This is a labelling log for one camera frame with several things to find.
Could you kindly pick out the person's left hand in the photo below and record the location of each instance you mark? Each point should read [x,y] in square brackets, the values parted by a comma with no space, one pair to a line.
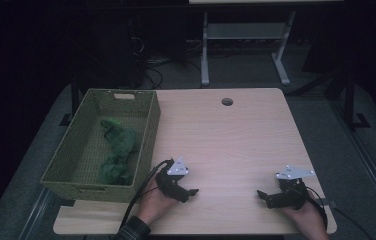
[152,203]

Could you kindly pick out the green plush dinosaur garment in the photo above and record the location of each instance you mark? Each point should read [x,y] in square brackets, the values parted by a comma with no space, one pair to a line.
[122,143]

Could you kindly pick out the green woven basket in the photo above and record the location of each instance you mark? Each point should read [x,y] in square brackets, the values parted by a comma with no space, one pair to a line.
[76,156]

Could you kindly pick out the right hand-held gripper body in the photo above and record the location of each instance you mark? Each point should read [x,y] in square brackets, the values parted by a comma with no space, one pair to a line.
[291,196]

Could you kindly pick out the aluminium floor rail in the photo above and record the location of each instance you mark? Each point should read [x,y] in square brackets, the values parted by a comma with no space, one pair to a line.
[369,166]
[36,213]

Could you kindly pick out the black metal stand leg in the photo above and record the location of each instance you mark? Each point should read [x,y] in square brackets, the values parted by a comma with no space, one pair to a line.
[75,100]
[351,103]

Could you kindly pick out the person's right hand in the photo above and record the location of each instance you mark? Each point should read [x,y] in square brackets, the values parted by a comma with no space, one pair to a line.
[311,220]

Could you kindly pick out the grey metal desk frame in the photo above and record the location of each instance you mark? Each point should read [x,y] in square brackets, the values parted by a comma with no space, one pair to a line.
[242,31]

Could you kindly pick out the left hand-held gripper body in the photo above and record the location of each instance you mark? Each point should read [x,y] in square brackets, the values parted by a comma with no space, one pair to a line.
[169,183]

